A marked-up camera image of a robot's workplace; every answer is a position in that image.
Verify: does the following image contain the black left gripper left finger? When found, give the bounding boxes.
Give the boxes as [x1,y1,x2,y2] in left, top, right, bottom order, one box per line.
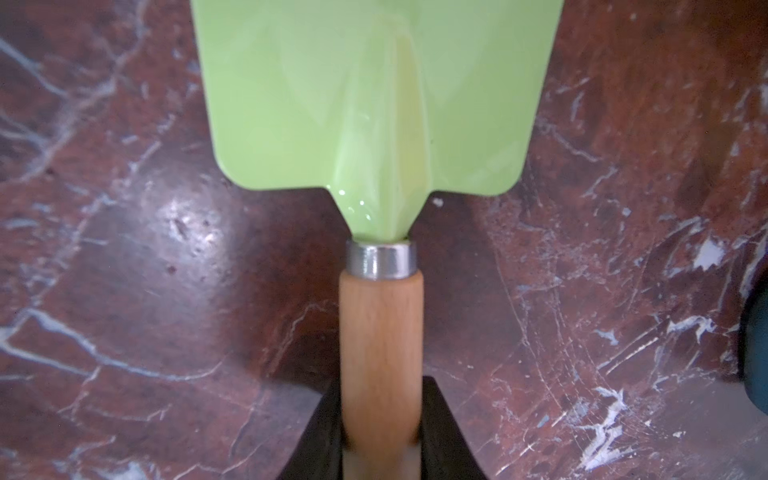
[277,380,344,480]

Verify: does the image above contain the dark teal storage box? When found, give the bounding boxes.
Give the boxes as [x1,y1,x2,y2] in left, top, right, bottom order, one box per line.
[743,284,767,414]

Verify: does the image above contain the green shovel wooden handle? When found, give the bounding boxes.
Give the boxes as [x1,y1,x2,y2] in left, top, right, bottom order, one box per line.
[191,1,563,479]

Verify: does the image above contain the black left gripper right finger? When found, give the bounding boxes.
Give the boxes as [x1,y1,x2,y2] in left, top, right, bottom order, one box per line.
[420,376,487,480]

